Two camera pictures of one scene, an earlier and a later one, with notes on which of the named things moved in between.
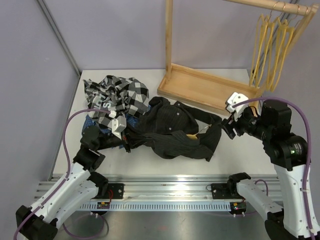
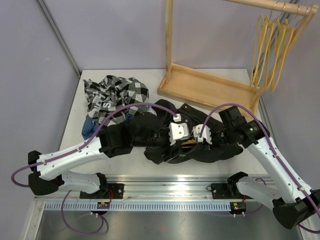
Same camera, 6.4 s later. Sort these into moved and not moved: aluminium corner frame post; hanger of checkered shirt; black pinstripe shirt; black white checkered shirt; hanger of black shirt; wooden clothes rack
Moved: hanger of black shirt; black pinstripe shirt
Not moved: aluminium corner frame post; hanger of checkered shirt; black white checkered shirt; wooden clothes rack
